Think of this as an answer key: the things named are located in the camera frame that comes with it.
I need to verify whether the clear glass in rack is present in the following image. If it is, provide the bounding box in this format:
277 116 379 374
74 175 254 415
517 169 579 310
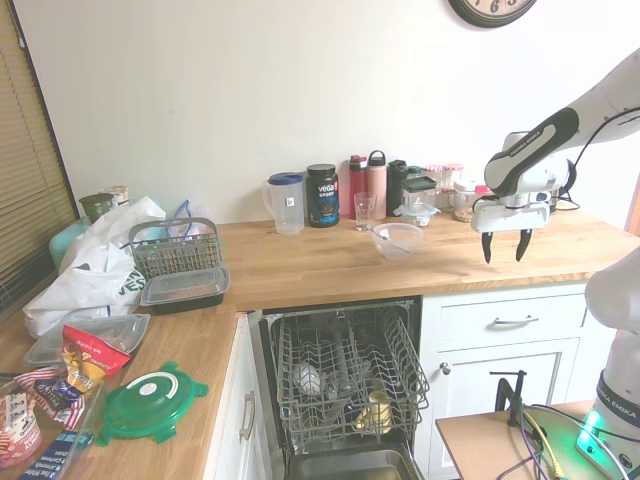
291 362 324 399

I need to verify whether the clear plastic meal container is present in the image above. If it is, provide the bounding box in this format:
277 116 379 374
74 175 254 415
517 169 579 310
23 312 152 370

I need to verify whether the grey dishwasher cutlery basket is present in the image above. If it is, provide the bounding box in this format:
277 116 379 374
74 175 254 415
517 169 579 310
128 217 225 282

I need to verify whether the black dishwasher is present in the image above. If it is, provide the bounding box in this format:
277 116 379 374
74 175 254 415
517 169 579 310
247 296 432 480

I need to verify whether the red water bottle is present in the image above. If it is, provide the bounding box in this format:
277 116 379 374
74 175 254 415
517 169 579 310
347 154 369 221

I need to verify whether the clear pitcher with blue lid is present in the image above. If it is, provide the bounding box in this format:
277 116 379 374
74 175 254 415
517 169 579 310
261 171 306 236

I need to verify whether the glass container with black lid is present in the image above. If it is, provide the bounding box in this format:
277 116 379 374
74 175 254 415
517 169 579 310
400 175 439 211

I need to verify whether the clear plastic bowl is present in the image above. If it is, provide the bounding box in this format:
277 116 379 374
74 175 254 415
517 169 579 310
371 222 426 261

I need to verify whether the nut jar with white lid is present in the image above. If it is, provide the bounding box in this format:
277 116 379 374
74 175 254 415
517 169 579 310
451 179 482 223

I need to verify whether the black clamp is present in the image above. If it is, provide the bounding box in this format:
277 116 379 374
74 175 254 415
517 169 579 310
488 369 528 428

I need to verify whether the white plastic shopping bag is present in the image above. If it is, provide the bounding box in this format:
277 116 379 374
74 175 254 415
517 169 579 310
22 195 168 339

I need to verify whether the black Vega Sport tub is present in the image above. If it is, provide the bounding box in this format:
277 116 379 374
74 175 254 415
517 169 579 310
305 163 342 229

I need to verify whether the black wall clock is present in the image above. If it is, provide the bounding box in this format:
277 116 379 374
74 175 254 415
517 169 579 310
447 0 539 29

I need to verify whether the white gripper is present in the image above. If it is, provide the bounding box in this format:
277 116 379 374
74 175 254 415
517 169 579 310
471 196 550 265

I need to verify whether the dark green cup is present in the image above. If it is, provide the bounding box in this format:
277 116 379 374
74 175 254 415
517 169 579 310
78 193 119 225

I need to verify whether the jar with red checkered lid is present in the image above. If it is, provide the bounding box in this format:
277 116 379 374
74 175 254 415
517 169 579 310
441 162 464 190
422 162 445 191

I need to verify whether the yellow cup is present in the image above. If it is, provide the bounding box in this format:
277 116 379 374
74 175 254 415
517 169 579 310
353 390 394 436

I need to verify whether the green container lid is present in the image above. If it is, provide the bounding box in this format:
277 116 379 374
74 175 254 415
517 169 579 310
94 360 210 447

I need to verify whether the black meal container clear lid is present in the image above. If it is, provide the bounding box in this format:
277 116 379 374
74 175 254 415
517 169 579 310
138 266 231 316

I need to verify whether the silver drawer handle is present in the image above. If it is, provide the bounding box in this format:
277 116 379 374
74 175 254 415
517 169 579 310
491 314 540 327

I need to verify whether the yellow cable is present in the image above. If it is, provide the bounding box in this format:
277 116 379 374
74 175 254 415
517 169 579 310
522 408 565 480

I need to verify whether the pink bottle with black cap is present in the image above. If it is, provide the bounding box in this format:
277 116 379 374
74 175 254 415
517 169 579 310
367 149 389 221

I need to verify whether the clear drinking glass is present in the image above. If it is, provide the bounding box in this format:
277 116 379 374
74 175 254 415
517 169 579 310
353 191 378 233

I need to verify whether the black water bottle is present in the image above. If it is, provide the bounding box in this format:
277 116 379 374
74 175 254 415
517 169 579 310
386 159 409 217

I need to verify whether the white corner cabinet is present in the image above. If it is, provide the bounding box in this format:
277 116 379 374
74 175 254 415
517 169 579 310
202 312 287 480

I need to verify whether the white paper cup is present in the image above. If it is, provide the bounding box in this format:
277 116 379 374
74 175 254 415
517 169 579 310
97 185 131 210

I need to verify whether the red striped popcorn bag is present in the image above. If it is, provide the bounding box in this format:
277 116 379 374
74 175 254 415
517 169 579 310
0 366 87 469

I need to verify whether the grey wire dishwasher rack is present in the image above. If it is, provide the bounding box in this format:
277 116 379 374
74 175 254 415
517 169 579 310
268 301 431 442

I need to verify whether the brown window blind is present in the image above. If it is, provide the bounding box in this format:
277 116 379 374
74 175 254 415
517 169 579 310
0 0 80 324

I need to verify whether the white cabinet door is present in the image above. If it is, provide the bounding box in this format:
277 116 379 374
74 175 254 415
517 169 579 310
433 338 584 480

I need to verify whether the silver cabinet bar handle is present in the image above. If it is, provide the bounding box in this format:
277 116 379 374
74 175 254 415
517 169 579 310
238 390 257 442

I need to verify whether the white cabinet drawer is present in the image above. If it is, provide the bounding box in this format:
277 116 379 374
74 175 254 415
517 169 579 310
433 292 591 344

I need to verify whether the teal plastic box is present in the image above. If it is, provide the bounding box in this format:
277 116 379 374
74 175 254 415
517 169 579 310
48 218 93 275

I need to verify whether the purple cable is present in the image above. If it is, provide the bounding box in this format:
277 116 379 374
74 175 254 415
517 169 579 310
499 407 626 480

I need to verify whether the red snack bag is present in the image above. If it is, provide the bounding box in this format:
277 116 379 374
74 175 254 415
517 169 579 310
59 323 132 399

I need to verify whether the clear zip bag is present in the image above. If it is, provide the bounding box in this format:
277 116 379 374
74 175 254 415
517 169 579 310
167 199 217 239

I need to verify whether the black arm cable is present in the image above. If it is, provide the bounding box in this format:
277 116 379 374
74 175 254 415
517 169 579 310
547 105 640 212

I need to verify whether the wooden robot mounting board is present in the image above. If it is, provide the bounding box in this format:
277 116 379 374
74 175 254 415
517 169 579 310
434 399 640 480

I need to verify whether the glass container with blue-clip lid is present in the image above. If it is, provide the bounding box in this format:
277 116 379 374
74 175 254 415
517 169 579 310
397 202 442 228

